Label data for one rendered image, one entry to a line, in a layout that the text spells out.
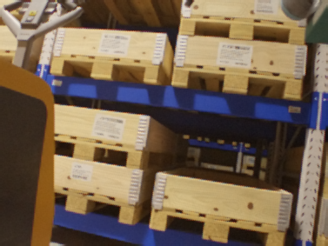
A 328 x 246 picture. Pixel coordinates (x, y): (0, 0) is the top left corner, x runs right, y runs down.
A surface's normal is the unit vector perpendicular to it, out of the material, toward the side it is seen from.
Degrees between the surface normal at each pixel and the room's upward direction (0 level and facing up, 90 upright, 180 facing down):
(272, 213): 90
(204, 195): 90
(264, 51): 90
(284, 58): 90
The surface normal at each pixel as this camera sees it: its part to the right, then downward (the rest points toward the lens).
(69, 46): -0.15, -0.11
